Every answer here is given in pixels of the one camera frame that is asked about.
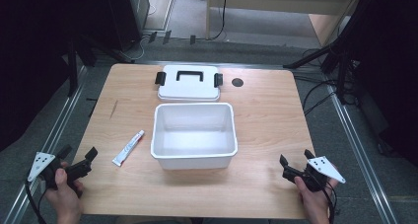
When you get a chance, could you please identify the white plastic storage box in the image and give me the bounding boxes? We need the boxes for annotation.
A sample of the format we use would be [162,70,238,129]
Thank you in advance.
[150,102,239,171]

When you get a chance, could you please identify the black floor cables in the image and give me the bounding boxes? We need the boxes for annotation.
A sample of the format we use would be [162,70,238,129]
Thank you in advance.
[292,47,360,117]

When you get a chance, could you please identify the person's left hand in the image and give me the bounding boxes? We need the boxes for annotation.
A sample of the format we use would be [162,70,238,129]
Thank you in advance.
[44,161,85,224]

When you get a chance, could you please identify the dark cabinet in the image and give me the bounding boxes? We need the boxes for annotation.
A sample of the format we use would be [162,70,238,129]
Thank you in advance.
[98,0,152,52]

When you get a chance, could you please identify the wooden table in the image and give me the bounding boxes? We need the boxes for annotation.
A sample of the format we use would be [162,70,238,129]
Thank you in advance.
[70,63,317,220]

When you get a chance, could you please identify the white box lid black handle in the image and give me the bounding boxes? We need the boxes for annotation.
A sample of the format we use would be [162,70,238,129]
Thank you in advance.
[154,64,224,103]

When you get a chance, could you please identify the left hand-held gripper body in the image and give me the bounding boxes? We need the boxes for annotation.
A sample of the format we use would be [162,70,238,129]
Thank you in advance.
[27,151,93,189]

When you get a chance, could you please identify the white ointment tube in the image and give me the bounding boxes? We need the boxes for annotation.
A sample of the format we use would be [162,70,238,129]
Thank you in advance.
[111,129,146,168]

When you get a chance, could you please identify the black tripod stand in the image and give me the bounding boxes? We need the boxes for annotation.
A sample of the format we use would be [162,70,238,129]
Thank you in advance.
[64,33,136,98]
[282,36,359,106]

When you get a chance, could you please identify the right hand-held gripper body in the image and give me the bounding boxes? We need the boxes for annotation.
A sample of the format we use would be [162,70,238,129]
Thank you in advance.
[281,156,347,192]

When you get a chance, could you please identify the light wooden desk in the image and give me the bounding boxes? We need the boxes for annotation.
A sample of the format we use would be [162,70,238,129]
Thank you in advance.
[205,0,366,48]

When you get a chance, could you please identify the aluminium floor rail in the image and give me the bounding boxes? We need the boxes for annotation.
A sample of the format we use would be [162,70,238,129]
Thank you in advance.
[1,65,89,224]
[324,73,400,224]

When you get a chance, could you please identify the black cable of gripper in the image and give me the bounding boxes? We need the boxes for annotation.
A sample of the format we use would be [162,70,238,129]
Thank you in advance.
[25,180,47,224]
[309,171,339,224]

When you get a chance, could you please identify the white floor cable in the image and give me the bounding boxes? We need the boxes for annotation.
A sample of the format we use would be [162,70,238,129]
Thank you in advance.
[129,3,158,61]

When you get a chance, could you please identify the person's right hand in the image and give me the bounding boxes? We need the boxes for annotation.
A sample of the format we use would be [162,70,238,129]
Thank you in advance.
[293,164,340,224]

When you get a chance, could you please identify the black hanging cable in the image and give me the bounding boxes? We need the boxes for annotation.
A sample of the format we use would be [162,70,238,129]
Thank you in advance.
[210,0,230,41]

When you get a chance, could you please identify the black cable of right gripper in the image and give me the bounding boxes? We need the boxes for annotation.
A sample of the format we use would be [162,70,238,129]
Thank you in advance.
[309,171,339,224]

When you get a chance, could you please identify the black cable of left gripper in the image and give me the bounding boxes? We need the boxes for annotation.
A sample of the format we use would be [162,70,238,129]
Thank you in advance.
[25,180,47,224]

